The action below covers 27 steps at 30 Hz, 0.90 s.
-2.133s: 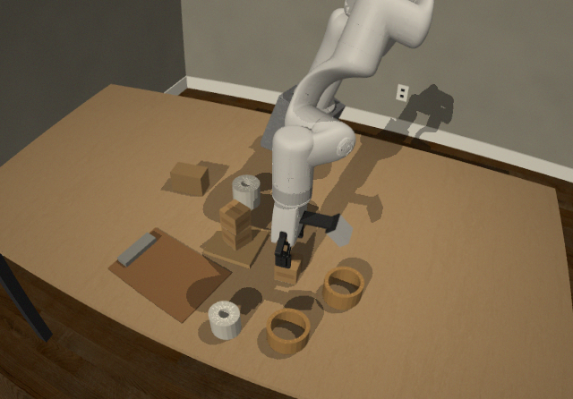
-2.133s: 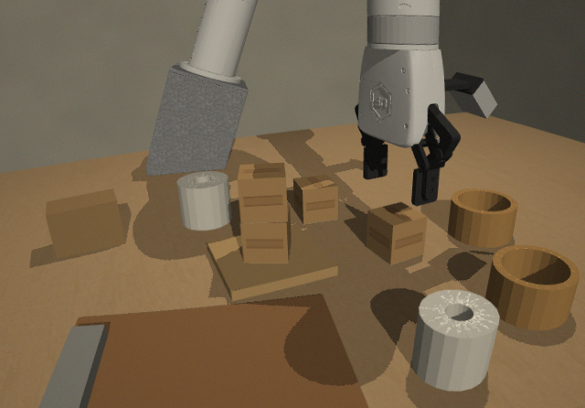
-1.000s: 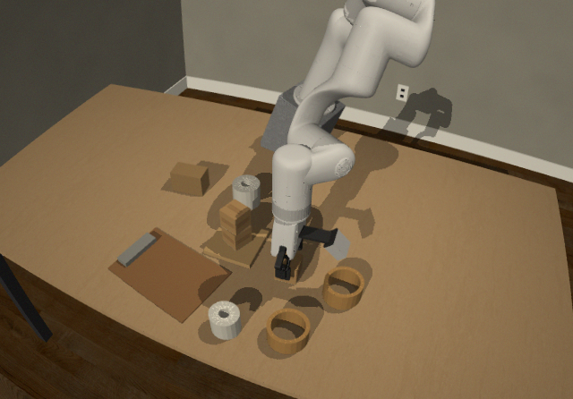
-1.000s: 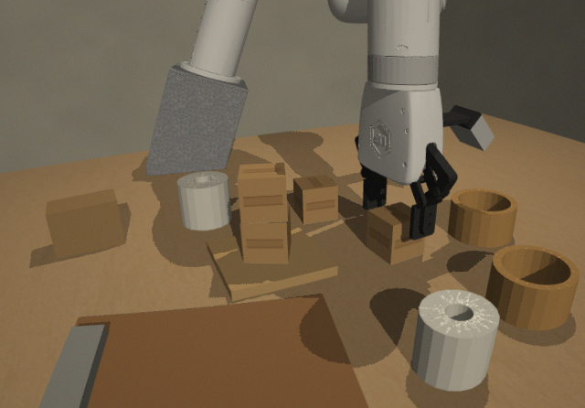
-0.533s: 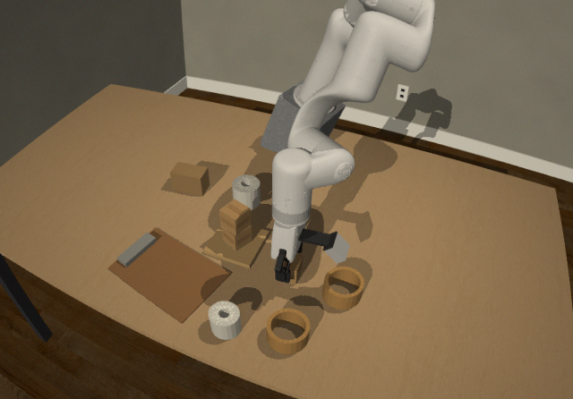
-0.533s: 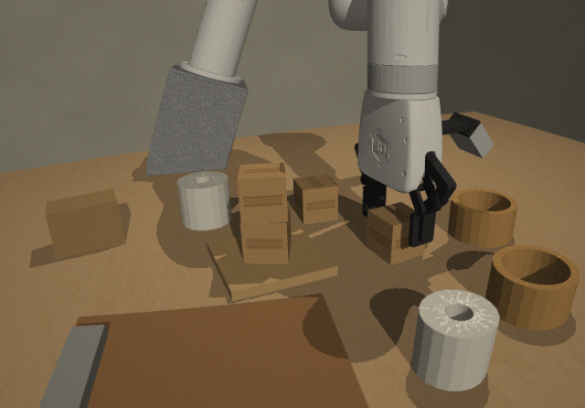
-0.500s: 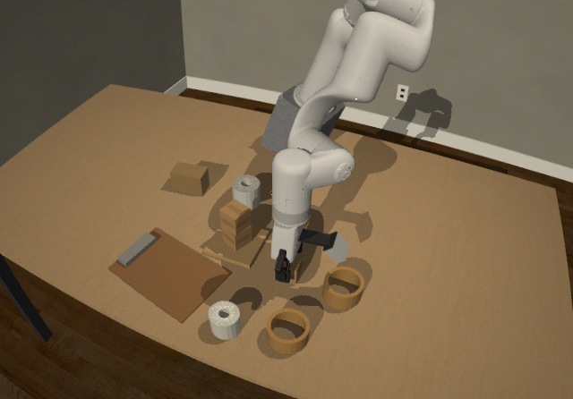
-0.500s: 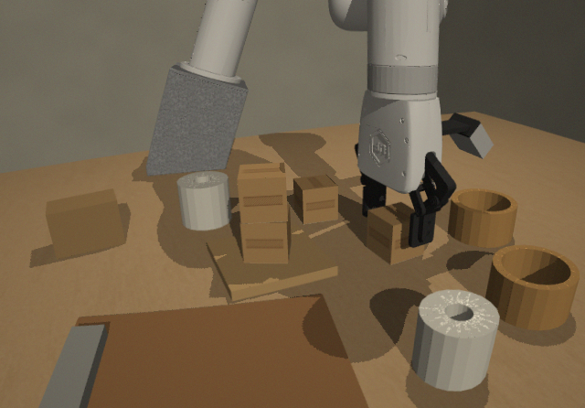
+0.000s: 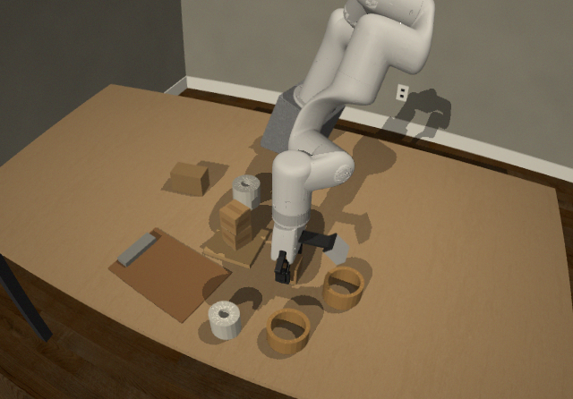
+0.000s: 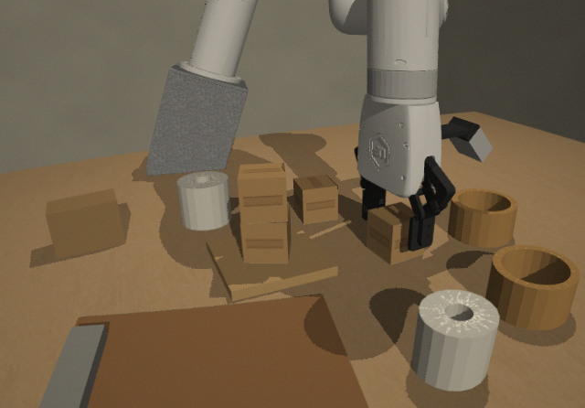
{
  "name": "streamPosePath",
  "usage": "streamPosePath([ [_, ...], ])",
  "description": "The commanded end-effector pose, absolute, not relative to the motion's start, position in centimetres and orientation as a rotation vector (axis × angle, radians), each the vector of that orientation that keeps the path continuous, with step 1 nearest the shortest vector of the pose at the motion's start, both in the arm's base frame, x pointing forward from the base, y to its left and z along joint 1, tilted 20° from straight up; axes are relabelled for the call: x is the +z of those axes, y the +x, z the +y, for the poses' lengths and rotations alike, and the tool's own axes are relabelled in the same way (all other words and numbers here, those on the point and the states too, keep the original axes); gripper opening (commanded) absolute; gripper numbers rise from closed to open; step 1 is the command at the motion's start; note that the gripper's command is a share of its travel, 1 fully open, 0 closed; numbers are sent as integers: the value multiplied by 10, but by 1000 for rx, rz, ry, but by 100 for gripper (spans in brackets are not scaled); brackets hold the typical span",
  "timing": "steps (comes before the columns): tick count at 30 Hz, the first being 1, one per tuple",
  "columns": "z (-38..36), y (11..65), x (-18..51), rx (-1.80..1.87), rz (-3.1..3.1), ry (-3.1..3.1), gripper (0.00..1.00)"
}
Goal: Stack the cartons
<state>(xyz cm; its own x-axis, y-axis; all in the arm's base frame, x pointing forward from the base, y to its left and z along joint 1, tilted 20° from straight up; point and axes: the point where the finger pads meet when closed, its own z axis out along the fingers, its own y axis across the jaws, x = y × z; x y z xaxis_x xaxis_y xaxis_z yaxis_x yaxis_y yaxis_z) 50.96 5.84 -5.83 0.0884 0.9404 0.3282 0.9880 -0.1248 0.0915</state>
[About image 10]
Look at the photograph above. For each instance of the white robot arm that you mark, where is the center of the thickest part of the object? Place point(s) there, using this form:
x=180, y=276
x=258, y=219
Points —
x=402, y=51

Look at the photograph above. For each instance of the brown wooden ring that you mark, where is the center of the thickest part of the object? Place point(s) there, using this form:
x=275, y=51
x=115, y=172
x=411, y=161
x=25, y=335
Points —
x=543, y=305

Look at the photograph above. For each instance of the tan hollow cylinder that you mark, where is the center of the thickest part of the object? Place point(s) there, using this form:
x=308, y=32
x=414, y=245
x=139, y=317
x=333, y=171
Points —
x=480, y=224

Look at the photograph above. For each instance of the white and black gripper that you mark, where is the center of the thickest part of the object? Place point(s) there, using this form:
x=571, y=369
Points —
x=388, y=162

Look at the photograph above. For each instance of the grey cylinder with central hole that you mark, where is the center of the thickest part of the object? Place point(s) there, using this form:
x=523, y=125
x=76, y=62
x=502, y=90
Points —
x=205, y=205
x=449, y=353

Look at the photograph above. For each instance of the brown cardboard box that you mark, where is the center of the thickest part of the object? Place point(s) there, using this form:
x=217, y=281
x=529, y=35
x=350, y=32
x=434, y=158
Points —
x=267, y=242
x=388, y=233
x=262, y=193
x=315, y=198

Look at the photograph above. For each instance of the brown cardboard carton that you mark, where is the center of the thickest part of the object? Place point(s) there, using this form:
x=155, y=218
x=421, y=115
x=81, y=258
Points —
x=84, y=223

